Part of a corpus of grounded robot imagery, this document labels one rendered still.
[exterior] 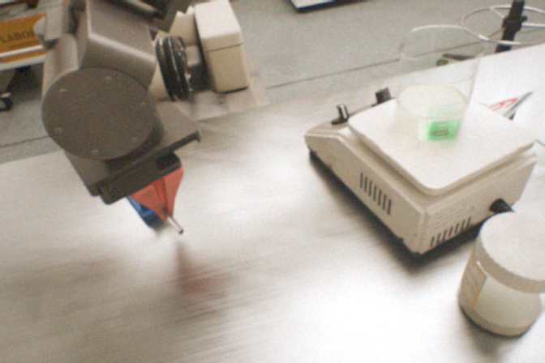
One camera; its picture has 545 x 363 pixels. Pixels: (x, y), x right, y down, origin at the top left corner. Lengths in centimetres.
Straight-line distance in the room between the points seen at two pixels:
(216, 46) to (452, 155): 104
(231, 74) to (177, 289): 105
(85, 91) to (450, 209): 28
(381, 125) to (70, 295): 33
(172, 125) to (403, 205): 21
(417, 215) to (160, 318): 24
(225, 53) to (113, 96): 111
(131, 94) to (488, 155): 28
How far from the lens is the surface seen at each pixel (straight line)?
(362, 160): 38
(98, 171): 34
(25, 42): 254
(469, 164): 36
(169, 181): 36
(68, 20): 28
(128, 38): 24
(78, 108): 24
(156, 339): 38
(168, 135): 35
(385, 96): 49
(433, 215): 35
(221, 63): 135
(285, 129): 54
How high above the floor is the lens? 107
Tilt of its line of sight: 43 degrees down
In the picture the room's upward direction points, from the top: 9 degrees counter-clockwise
